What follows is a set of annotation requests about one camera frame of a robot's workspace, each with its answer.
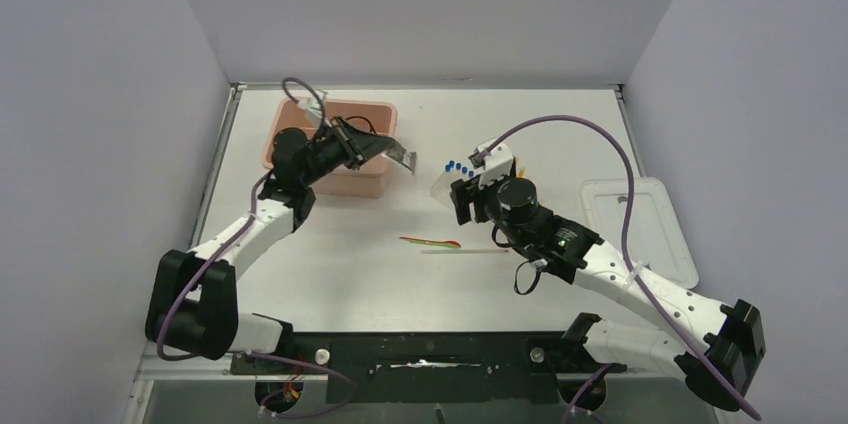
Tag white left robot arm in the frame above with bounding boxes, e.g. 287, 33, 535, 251
145, 117, 416, 360

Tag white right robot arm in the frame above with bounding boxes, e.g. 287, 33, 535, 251
449, 176, 766, 420

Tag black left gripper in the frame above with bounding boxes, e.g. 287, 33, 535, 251
299, 116, 393, 187

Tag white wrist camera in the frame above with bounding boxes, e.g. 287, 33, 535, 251
469, 139, 515, 189
297, 90, 327, 128

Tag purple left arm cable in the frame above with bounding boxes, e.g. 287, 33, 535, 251
155, 77, 362, 421

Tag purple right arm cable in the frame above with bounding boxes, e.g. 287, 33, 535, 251
471, 114, 763, 424

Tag red green stirring sticks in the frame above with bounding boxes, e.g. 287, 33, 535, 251
400, 236, 462, 249

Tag clear plastic tube box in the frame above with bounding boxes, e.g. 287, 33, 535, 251
429, 168, 457, 209

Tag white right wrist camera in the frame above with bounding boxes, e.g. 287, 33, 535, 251
469, 139, 515, 189

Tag pink plastic bin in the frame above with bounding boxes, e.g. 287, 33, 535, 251
261, 98, 397, 198

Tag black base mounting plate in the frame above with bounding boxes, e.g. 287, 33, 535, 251
229, 331, 627, 406

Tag small dark sample bag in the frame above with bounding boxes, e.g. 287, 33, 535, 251
384, 142, 417, 175

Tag black wire ring stand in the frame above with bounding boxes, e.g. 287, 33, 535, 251
344, 115, 377, 134

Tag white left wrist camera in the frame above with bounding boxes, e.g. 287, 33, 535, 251
297, 90, 327, 128

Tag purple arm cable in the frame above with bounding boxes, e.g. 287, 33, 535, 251
155, 77, 362, 421
471, 114, 763, 424

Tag white plastic tray lid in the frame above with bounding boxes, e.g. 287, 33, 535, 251
579, 177, 699, 289

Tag clear glass stirring rod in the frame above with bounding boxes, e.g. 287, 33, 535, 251
420, 248, 509, 255

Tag yellow test tube rack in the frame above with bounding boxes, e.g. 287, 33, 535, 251
515, 157, 527, 178

